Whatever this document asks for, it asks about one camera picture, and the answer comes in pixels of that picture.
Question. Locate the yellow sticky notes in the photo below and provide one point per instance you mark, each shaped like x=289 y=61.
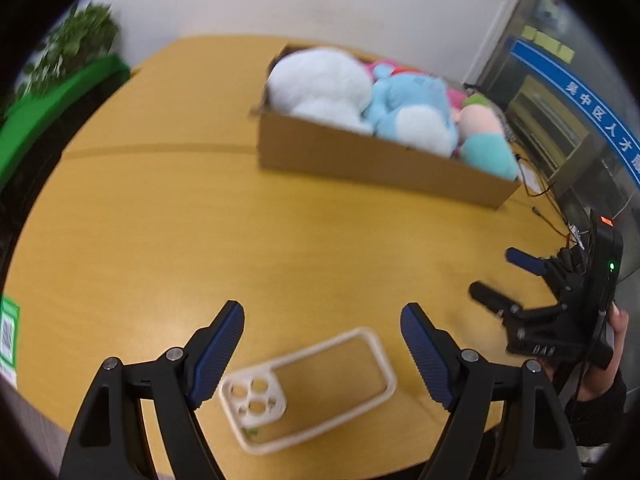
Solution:
x=545 y=40

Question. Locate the blue banner on glass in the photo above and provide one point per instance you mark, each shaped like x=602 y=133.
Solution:
x=550 y=67

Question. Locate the green sticker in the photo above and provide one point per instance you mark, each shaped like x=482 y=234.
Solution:
x=9 y=330

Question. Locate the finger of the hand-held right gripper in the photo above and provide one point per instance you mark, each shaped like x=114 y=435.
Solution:
x=525 y=259
x=492 y=297

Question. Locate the person's right hand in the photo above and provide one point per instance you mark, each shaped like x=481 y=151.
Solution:
x=619 y=322

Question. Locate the cardboard box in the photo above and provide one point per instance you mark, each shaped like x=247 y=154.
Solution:
x=350 y=155

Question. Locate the teal green-haired plush toy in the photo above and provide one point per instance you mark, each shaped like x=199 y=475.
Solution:
x=487 y=155

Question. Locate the blue plush toy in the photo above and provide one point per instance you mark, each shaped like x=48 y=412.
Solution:
x=405 y=105

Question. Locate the green board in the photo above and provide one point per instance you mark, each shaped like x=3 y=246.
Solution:
x=75 y=80

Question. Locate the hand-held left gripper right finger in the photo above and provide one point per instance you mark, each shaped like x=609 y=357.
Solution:
x=425 y=355

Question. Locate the green potted plant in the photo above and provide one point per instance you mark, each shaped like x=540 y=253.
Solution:
x=75 y=40

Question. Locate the white plush toy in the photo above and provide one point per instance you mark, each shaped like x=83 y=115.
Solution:
x=320 y=80

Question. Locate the yellow shelf rack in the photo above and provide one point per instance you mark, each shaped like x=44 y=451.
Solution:
x=545 y=115

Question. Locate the white phone case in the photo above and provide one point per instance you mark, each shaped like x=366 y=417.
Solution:
x=247 y=397

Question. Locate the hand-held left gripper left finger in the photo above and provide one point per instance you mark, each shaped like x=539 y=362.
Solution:
x=220 y=350

